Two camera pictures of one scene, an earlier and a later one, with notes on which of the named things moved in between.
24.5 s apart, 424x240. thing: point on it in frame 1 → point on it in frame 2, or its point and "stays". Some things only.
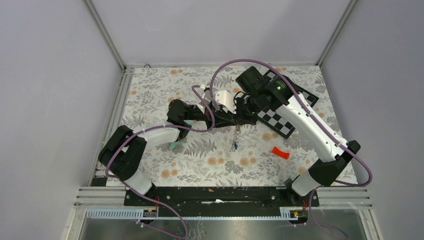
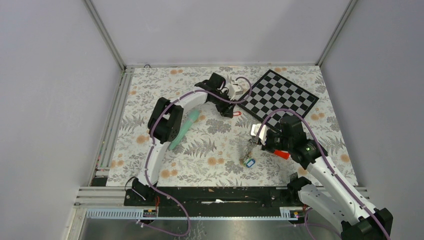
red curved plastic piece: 278,153 stays
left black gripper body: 208,116 → 223,106
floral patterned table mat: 224,141 stays
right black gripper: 241,119 → 266,147
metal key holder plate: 236,145 → 249,148
